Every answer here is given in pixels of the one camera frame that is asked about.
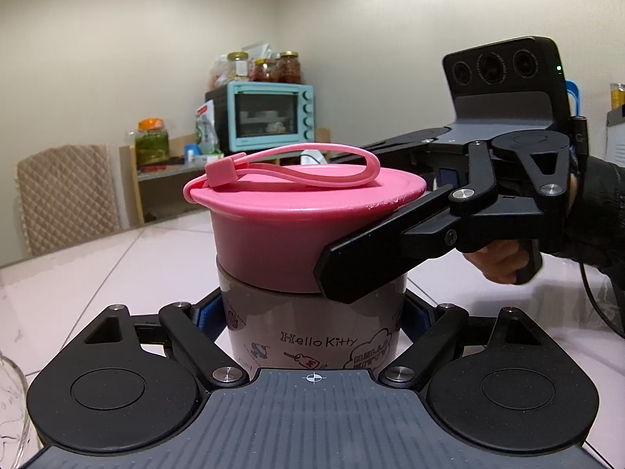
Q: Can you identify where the teal toaster oven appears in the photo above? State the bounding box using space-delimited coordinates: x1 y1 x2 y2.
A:
196 82 314 155

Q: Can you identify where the green jar orange lid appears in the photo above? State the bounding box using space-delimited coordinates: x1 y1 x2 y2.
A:
134 118 170 167

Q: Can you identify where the red preserve jar left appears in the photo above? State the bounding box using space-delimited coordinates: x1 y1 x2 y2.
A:
250 58 280 82

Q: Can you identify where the snack bag white green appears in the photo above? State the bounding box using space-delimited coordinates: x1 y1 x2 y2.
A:
195 100 220 155

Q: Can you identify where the blue thermos jug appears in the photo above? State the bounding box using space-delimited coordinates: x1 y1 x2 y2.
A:
566 79 582 115

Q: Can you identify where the glass jar gold lid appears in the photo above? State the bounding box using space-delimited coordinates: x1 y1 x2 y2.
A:
226 51 249 82

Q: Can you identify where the clear glass cup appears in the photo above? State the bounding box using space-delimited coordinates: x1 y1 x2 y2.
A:
0 354 41 469

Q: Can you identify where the Hello Kitty steel bottle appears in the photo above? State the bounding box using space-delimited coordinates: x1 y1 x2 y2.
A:
216 263 407 375

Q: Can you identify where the right hand in black sleeve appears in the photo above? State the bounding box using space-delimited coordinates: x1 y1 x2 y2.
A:
463 240 530 285

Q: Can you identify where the wooden side shelf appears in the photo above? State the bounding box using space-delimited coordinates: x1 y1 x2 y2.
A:
118 127 333 229

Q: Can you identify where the beige quilted chair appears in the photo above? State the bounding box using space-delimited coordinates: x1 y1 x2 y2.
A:
15 145 121 256

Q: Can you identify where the red preserve jar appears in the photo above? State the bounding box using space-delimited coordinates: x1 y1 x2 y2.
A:
277 51 302 84
250 58 280 82

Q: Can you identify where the red preserve jar right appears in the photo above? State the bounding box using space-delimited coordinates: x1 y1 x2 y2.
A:
277 51 302 84

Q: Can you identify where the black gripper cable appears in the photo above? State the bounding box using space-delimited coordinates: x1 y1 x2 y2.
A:
578 260 625 340

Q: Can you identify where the pink bottle cap with strap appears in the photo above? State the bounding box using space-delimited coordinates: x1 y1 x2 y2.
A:
183 143 427 293

